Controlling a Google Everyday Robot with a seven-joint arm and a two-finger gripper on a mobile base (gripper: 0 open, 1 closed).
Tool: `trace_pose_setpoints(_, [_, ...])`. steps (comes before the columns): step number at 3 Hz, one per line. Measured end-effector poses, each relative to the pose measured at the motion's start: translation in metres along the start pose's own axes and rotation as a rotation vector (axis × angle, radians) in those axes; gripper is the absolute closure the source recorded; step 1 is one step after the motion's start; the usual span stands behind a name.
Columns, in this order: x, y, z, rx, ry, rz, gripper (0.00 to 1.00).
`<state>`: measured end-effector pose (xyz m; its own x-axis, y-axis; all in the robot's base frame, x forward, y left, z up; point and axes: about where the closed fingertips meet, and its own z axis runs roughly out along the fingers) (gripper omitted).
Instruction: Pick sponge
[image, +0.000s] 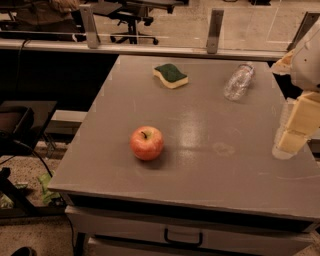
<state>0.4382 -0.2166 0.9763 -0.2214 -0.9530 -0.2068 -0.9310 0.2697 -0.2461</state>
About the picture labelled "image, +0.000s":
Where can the black office chair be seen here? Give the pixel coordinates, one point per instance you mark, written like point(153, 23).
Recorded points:
point(131, 12)

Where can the seated person in background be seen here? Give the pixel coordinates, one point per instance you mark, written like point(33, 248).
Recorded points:
point(50, 19)

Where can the black drawer handle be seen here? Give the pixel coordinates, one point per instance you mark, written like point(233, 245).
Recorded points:
point(182, 238)

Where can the grey table drawer unit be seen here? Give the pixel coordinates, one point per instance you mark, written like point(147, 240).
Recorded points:
point(125, 233)

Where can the green packet on floor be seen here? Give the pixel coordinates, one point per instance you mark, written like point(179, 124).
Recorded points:
point(48, 197)

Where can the clear plastic bottle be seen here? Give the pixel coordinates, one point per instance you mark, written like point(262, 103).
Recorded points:
point(239, 82)

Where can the green and yellow sponge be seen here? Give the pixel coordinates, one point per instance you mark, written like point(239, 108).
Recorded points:
point(170, 76)

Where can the right metal bracket post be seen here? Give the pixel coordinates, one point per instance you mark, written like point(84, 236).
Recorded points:
point(308, 21)

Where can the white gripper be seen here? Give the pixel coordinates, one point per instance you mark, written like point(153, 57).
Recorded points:
point(308, 68)

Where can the middle metal bracket post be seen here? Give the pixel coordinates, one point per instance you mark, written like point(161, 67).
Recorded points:
point(215, 26)

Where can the red apple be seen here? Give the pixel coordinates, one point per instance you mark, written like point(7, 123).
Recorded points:
point(146, 143)

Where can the left metal bracket post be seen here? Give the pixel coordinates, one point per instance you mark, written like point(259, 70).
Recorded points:
point(89, 25)

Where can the dark shoe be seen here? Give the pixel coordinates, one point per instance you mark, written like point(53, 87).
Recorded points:
point(24, 251)

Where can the metal bracket post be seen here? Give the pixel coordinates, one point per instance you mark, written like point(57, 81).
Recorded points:
point(215, 26)
point(89, 25)
point(308, 21)

